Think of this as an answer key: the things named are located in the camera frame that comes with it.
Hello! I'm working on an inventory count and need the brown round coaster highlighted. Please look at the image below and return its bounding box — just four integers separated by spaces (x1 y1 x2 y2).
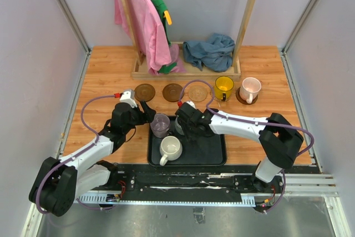
163 83 182 102
134 83 155 102
235 87 258 105

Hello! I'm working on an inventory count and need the black baking tray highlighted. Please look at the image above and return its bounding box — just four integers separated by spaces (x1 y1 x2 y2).
148 116 227 167

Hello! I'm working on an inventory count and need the woven rattan coaster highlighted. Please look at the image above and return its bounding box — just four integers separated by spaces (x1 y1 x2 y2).
210 90 223 102
188 85 207 102

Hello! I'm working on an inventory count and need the grey ceramic mug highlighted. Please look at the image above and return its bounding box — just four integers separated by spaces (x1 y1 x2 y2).
175 115 185 135

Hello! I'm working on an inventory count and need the green garment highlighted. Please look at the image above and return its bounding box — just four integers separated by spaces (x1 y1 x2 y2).
123 0 178 75

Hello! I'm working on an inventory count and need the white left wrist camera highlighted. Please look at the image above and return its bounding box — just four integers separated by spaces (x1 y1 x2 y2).
119 89 138 108

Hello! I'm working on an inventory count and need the wooden clothes rack frame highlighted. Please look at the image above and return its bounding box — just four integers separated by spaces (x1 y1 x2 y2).
121 0 255 81

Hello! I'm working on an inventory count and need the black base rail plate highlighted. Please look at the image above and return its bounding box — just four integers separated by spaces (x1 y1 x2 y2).
54 162 285 201

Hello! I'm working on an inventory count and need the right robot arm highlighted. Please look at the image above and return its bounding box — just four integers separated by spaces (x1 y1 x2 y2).
175 102 303 193

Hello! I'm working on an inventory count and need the yellow mug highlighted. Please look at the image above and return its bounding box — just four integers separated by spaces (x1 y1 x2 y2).
214 76 234 102

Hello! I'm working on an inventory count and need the pink ceramic mug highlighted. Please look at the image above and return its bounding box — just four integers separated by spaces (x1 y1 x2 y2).
239 77 262 104

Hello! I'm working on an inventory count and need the blue crumpled cloth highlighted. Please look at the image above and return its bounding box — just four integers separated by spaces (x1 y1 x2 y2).
182 33 235 73

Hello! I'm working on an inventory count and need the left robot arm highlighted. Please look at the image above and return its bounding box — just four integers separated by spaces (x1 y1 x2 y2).
29 101 156 216

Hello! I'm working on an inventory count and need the white ceramic mug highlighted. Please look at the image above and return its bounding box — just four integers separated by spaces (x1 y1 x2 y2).
159 136 182 166

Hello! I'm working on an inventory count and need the purple translucent cup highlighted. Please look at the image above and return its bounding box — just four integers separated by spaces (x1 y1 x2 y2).
150 113 170 138

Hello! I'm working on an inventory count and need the pink shirt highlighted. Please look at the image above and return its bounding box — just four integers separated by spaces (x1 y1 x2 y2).
114 0 187 75

